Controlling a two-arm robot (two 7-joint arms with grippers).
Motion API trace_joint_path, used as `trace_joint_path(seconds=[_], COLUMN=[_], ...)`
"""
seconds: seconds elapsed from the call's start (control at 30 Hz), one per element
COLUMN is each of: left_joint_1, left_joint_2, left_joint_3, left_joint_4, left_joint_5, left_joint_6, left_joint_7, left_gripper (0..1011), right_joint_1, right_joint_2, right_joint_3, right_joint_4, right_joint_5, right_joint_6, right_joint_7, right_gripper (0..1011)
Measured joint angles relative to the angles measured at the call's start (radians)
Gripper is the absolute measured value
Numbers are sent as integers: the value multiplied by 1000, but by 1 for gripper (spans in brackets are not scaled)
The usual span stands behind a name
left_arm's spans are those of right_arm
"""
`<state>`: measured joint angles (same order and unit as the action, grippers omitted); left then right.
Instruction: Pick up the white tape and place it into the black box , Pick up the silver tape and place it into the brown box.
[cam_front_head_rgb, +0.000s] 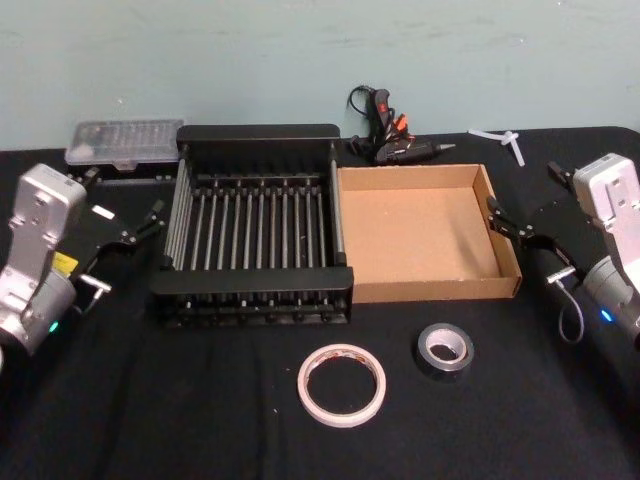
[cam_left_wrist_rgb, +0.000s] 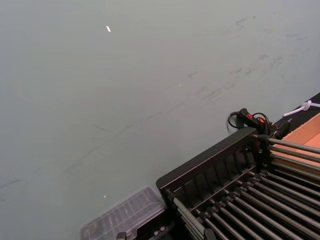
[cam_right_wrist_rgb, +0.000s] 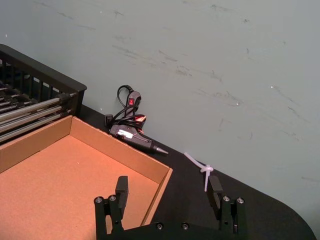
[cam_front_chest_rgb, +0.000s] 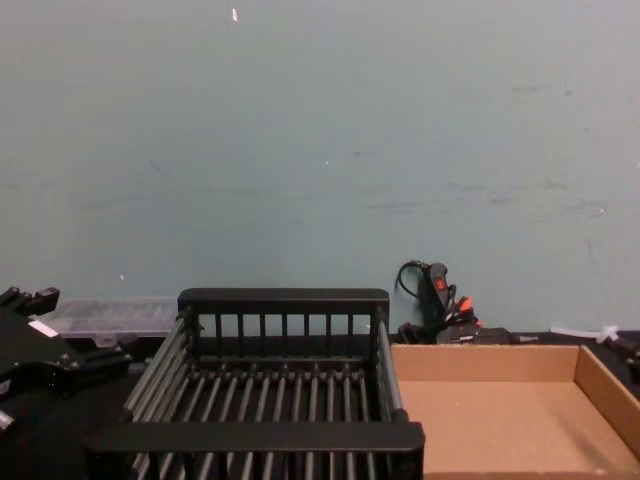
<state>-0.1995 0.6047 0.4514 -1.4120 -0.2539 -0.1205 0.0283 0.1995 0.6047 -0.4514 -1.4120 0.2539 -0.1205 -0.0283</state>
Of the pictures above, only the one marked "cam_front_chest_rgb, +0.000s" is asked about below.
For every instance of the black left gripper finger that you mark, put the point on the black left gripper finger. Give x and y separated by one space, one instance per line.
35 300
102 356

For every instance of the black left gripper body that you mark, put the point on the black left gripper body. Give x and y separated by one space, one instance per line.
35 345

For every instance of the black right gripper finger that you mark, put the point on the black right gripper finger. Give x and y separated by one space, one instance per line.
631 356

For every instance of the clear plastic case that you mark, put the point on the clear plastic case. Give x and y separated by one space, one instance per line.
115 315

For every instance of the shallow brown cardboard tray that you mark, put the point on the shallow brown cardboard tray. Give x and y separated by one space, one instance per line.
500 410

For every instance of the black rack with steel bars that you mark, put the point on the black rack with steel bars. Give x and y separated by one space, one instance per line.
250 440

